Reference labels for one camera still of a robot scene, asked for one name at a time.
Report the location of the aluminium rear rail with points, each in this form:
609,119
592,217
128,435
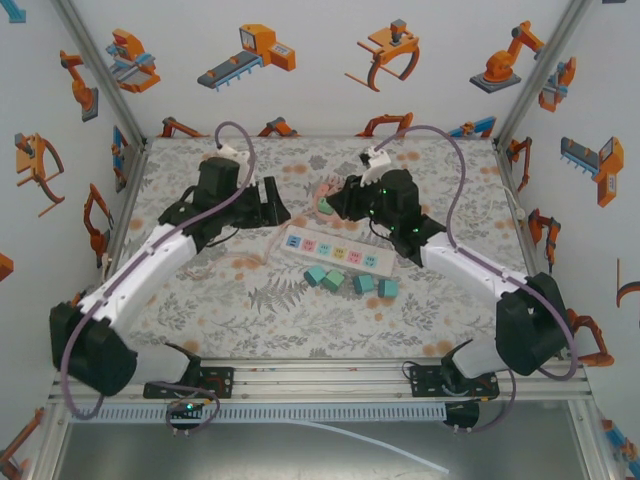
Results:
325,136

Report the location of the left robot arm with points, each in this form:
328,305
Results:
140,285

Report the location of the green plug adapter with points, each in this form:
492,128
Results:
325,205
332,280

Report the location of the teal plug adapter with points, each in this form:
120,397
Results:
363,284
314,275
387,288

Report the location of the aluminium side rail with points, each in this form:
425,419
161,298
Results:
123,220
506,165

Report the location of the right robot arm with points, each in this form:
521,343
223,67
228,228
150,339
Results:
530,330

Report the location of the small board with green light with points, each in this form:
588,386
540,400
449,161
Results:
187,407

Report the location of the floral tablecloth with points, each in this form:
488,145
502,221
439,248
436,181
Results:
310,325

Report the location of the white six-way power strip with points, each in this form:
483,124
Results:
332,260

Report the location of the aluminium frame post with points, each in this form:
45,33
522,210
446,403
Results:
105,75
537,75

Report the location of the black connector housing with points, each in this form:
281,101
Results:
462,415

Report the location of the aluminium frame beam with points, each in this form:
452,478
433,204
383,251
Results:
320,380

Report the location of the aluminium frame leg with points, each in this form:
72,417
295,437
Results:
592,440
47,445

